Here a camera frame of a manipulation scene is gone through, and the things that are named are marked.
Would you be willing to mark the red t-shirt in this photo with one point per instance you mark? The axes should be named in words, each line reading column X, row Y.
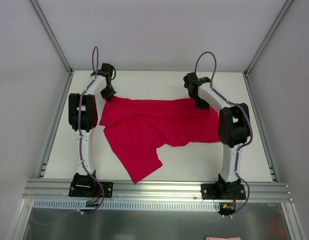
column 136, row 128

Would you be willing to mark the left aluminium frame post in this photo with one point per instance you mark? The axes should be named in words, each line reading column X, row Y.
column 50, row 34

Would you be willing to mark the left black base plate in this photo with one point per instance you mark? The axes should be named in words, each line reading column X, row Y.
column 91, row 190

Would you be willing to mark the pink folded cloth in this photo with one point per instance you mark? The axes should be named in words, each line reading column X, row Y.
column 222, row 238

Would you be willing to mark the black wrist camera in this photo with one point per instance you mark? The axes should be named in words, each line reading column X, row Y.
column 110, row 69
column 188, row 78

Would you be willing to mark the aluminium front rail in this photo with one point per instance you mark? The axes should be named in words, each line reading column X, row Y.
column 183, row 191

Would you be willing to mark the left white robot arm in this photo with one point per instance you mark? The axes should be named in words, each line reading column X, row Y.
column 84, row 112

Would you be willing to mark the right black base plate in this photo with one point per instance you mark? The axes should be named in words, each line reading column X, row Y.
column 211, row 191

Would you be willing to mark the slotted cable duct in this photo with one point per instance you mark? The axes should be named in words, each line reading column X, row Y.
column 108, row 204

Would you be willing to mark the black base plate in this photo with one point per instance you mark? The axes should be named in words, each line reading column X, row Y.
column 211, row 191
column 91, row 190

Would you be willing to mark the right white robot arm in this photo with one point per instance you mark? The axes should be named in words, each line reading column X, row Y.
column 234, row 128

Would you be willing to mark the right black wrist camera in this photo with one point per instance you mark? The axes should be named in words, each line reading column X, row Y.
column 188, row 78

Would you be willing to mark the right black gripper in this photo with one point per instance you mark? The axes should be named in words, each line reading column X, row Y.
column 201, row 103

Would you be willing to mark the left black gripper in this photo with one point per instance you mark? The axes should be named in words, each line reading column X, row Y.
column 108, row 92

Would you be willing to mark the right aluminium frame post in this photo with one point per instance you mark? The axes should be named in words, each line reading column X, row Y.
column 271, row 31

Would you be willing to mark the aluminium frame post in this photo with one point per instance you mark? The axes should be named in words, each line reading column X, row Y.
column 271, row 31
column 50, row 34

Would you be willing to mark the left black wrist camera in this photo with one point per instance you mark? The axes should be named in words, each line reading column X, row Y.
column 110, row 69

